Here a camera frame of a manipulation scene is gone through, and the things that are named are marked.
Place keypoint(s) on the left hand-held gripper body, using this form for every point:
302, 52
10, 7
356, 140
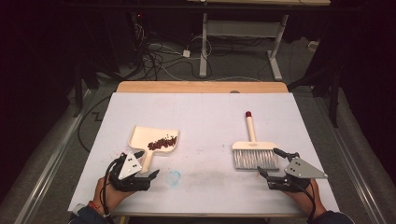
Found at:
129, 166

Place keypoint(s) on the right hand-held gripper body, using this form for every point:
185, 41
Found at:
302, 170

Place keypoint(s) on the cream plastic dustpan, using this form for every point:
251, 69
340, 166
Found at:
146, 135

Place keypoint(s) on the pile of dark red crumbs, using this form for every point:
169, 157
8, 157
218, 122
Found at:
162, 143

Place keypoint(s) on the cream brush with red cap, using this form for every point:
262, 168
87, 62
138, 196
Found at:
253, 146

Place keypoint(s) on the person's right hand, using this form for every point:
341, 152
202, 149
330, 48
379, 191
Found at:
306, 200

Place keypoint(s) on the person's left hand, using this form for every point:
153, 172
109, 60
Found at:
109, 196

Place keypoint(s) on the red wristband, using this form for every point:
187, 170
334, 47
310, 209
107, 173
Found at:
94, 206

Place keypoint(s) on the white table cover sheet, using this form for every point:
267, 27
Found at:
205, 115

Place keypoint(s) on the black metal stand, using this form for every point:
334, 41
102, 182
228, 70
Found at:
77, 93
334, 93

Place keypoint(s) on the wooden table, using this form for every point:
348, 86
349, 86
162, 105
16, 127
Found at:
199, 87

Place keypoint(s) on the white floor box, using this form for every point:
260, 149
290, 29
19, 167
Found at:
313, 45

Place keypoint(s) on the white power adapter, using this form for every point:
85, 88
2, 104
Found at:
186, 53

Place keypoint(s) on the metal floor rail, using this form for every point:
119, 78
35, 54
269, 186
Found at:
358, 183
49, 169

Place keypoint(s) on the white desk frame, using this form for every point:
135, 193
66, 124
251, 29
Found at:
203, 46

